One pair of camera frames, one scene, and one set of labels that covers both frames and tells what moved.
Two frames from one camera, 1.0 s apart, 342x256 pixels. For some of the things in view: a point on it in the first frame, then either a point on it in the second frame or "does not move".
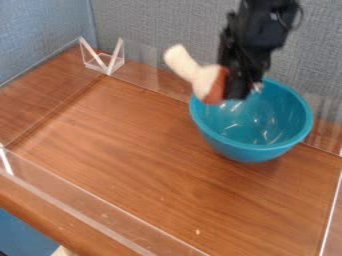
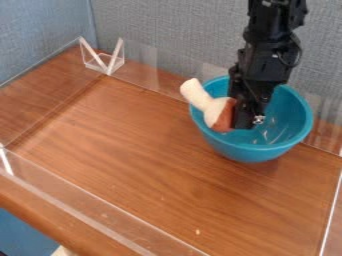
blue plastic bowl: (255, 128) does not move
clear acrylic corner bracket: (104, 63) does not move
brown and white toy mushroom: (209, 79) to (219, 110)
